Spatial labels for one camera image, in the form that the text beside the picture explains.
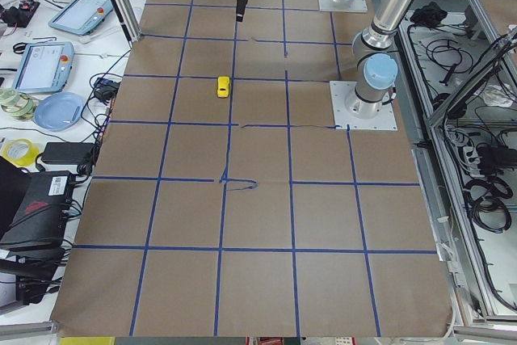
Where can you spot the yellow toy beetle car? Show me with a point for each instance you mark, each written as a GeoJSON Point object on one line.
{"type": "Point", "coordinates": [223, 87]}

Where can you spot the upper teach pendant tablet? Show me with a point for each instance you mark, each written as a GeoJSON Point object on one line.
{"type": "Point", "coordinates": [81, 17]}

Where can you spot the teach pendant tablet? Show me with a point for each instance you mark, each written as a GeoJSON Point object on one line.
{"type": "Point", "coordinates": [81, 17]}
{"type": "Point", "coordinates": [44, 68]}

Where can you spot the lower teach pendant tablet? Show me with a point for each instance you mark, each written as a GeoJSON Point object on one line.
{"type": "Point", "coordinates": [44, 68]}

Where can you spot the brown paper table cover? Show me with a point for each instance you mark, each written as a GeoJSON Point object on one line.
{"type": "Point", "coordinates": [251, 215]}

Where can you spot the light blue plate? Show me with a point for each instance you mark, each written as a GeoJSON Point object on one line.
{"type": "Point", "coordinates": [59, 111]}

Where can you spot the black power adapter brick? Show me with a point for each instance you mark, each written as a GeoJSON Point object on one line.
{"type": "Point", "coordinates": [66, 153]}

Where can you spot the green tape rolls stack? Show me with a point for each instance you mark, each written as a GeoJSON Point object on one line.
{"type": "Point", "coordinates": [17, 105]}

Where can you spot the yellow tape roll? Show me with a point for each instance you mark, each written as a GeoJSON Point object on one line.
{"type": "Point", "coordinates": [21, 152]}

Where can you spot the black computer box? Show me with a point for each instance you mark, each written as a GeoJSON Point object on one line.
{"type": "Point", "coordinates": [33, 207]}

